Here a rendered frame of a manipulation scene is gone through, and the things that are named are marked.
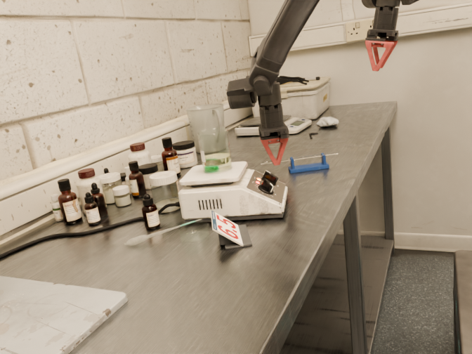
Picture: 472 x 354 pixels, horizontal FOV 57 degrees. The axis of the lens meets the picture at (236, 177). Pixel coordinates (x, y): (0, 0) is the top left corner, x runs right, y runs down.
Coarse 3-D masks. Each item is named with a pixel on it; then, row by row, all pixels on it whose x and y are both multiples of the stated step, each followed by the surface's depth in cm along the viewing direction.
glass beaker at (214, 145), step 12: (204, 132) 89; (216, 132) 89; (204, 144) 85; (216, 144) 84; (228, 144) 86; (204, 156) 86; (216, 156) 85; (228, 156) 86; (204, 168) 87; (216, 168) 85; (228, 168) 86
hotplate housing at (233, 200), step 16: (192, 192) 83; (208, 192) 83; (224, 192) 82; (240, 192) 82; (256, 192) 82; (192, 208) 84; (208, 208) 84; (224, 208) 83; (240, 208) 83; (256, 208) 82; (272, 208) 81
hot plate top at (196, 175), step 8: (192, 168) 93; (200, 168) 92; (232, 168) 88; (240, 168) 87; (184, 176) 87; (192, 176) 86; (200, 176) 85; (208, 176) 85; (216, 176) 84; (224, 176) 83; (232, 176) 82; (240, 176) 83; (184, 184) 84; (192, 184) 83; (200, 184) 83
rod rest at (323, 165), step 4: (324, 156) 110; (292, 160) 110; (324, 160) 110; (292, 164) 110; (304, 164) 113; (308, 164) 112; (312, 164) 112; (316, 164) 112; (320, 164) 111; (324, 164) 110; (328, 164) 110; (292, 168) 110; (296, 168) 111; (300, 168) 110; (304, 168) 110; (308, 168) 110; (312, 168) 110; (316, 168) 110; (320, 168) 110; (324, 168) 110; (328, 168) 110; (292, 172) 110; (296, 172) 110
